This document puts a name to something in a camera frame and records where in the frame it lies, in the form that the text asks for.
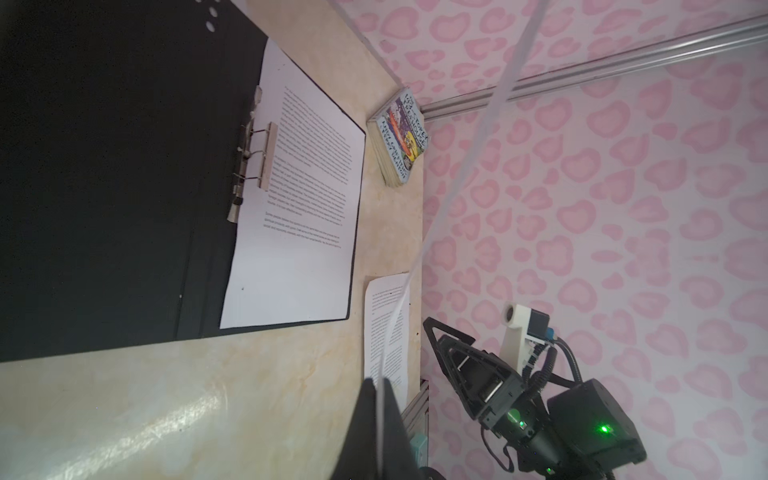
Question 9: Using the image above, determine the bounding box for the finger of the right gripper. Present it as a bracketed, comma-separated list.
[423, 317, 519, 431]

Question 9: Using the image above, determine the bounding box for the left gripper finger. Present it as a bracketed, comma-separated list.
[331, 378, 423, 480]

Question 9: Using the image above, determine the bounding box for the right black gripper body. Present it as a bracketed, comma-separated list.
[473, 367, 647, 479]

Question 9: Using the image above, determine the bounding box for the printed paper sheet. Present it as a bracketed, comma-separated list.
[363, 273, 410, 412]

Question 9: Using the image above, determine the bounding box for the colourful paperback book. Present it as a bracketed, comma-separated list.
[366, 88, 429, 188]

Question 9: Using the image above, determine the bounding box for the right black corrugated cable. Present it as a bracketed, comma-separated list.
[527, 335, 586, 391]

